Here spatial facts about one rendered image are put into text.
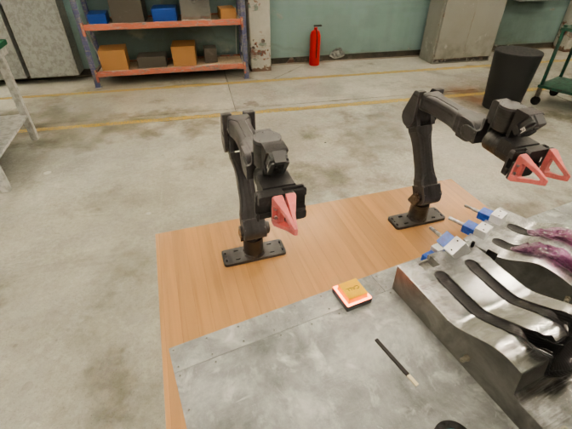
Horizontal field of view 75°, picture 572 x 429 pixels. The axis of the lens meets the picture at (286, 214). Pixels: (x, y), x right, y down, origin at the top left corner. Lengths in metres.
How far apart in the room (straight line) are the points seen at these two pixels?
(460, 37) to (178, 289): 6.16
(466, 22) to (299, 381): 6.27
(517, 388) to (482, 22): 6.31
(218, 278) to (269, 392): 0.38
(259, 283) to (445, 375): 0.53
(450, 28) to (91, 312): 5.96
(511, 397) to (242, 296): 0.67
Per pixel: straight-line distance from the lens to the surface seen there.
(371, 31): 6.61
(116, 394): 1.97
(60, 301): 2.45
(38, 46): 6.08
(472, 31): 6.88
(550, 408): 0.99
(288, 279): 1.12
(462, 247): 1.14
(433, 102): 1.23
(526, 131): 1.02
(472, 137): 1.10
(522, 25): 8.10
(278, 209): 0.68
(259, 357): 0.97
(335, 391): 0.93
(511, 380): 0.94
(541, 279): 1.26
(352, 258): 1.21
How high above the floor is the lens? 1.62
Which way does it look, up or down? 37 degrees down
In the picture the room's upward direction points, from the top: straight up
